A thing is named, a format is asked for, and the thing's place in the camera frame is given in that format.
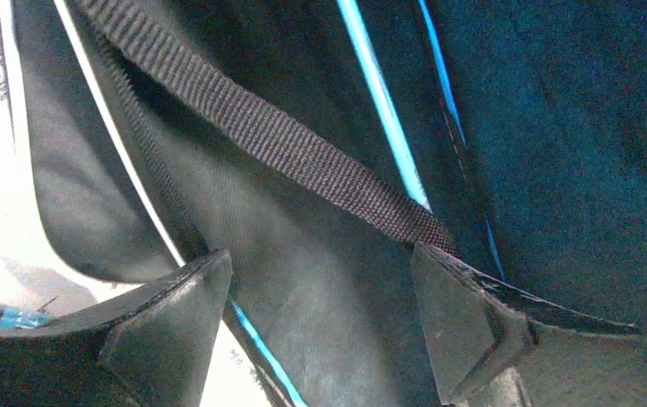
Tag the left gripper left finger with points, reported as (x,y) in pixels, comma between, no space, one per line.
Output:
(150,346)

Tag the blue racket bag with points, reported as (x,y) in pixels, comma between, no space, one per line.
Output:
(164,128)

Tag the blue racket white grip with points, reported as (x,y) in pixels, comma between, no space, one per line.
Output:
(381,97)

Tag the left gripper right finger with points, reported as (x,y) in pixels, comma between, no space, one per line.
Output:
(491,344)

